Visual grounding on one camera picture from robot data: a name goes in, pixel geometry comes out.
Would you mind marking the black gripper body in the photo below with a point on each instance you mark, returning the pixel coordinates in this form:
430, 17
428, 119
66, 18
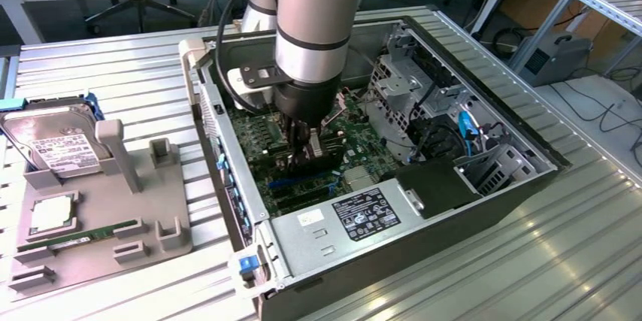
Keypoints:
308, 103

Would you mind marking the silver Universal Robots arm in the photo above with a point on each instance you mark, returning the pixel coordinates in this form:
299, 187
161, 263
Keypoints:
311, 16

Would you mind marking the metal socket cover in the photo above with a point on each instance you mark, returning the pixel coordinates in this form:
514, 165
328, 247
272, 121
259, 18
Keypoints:
340, 105

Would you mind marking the green motherboard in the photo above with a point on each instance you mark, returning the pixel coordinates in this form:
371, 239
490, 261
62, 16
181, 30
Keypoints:
363, 140

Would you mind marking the blue expansion slot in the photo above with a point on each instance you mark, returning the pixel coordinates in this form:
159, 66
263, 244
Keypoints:
280, 183

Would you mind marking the silver chipset heatsink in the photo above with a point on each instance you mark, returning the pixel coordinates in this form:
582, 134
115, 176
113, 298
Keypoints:
357, 180

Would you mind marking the black expansion slot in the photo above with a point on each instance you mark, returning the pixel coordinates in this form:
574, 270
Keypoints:
305, 200

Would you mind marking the silver perforated drive cage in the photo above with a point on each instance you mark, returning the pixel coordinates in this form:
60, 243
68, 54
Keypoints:
396, 84

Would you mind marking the grey power supply with label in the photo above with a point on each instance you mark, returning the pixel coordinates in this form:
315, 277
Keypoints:
300, 246

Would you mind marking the blue case latch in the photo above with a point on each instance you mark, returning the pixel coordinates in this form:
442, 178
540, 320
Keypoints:
248, 264

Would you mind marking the silver disk bay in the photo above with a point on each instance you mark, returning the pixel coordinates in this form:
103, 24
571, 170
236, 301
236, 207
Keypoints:
496, 174

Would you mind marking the open black PC case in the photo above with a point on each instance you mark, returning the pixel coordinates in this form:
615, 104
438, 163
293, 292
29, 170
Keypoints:
351, 291

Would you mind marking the black office chair base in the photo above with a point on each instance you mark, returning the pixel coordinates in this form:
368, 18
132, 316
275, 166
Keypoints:
143, 1

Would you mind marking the grey parts rack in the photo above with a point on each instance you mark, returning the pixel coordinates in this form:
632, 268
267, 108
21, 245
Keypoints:
100, 204

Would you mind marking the silver hard disk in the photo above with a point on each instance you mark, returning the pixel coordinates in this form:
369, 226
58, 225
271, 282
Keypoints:
49, 129

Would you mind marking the green RAM stick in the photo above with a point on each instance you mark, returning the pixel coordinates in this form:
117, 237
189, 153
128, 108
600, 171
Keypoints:
75, 239

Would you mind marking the silver CPU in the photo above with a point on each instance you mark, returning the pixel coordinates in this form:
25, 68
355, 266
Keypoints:
49, 214

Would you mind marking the blue disk carrier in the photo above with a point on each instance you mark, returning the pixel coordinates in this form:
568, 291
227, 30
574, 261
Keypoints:
12, 105

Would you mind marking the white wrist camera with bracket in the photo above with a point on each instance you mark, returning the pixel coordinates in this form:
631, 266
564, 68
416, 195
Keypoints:
251, 91

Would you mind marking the aluminium frame table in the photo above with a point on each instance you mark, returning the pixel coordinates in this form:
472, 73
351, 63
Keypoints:
602, 1

